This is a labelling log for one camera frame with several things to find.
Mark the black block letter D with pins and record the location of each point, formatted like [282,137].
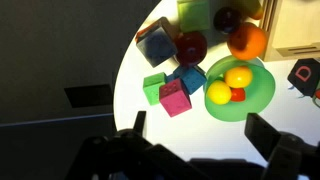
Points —
[305,76]

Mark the yellow banana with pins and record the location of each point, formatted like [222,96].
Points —
[251,8]

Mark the red apple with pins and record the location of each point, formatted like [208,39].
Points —
[192,48]

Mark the light green soft block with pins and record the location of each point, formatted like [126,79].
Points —
[194,15]

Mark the dark purple plum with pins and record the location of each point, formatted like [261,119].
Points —
[227,20]

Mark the yellow lemon lower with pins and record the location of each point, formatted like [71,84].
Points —
[219,92]

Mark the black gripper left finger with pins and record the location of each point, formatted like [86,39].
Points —
[139,122]

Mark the green plastic bowl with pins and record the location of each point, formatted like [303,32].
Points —
[259,92]

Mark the gray soft block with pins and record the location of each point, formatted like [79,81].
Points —
[156,42]

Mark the wooden tray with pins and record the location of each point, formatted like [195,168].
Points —
[293,29]

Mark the pink soft block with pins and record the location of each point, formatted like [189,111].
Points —
[174,98]

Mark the yellow lemon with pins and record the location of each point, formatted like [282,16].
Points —
[238,77]
[219,92]

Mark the black floor mat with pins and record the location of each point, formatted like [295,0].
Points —
[87,96]

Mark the yellow lemon upper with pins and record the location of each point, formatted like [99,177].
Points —
[238,77]

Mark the small green block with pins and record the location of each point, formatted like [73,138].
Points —
[151,85]

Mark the blue soft block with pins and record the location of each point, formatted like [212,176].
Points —
[193,78]

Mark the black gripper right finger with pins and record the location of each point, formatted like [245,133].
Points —
[261,134]

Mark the small red tomato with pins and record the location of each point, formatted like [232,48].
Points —
[238,95]

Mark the orange fruit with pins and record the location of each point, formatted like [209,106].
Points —
[247,42]

